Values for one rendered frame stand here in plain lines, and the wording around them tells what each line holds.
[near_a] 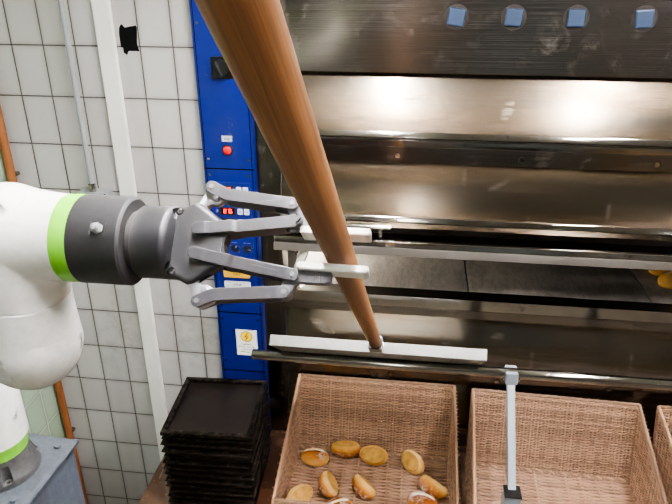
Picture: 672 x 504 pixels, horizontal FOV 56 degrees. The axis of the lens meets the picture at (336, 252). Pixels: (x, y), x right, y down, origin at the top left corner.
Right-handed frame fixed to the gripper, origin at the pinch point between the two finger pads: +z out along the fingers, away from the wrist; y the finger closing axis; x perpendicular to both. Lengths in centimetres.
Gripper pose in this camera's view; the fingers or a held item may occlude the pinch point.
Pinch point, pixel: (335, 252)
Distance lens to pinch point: 63.3
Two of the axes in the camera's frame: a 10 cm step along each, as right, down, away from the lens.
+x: -0.9, -2.3, -9.7
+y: -0.8, 9.7, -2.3
